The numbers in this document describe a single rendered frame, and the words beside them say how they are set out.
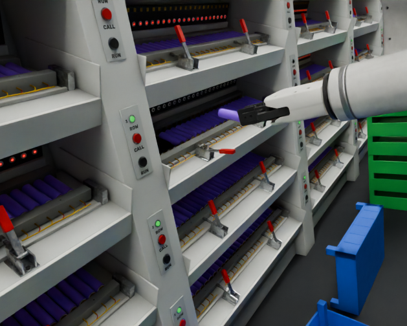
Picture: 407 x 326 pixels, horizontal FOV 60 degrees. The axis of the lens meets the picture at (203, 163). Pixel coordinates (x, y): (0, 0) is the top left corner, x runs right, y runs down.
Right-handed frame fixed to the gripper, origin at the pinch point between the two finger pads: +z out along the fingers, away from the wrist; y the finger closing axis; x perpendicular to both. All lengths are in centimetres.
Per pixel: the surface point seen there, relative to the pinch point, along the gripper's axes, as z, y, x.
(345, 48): 14, -117, -4
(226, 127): 17.9, -15.8, 4.0
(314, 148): 19, -68, 28
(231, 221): 19.5, -8.4, 27.1
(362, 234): -3, -36, 45
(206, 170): 14.8, 0.2, 9.9
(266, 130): 14.7, -29.7, 9.5
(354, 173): 22, -117, 57
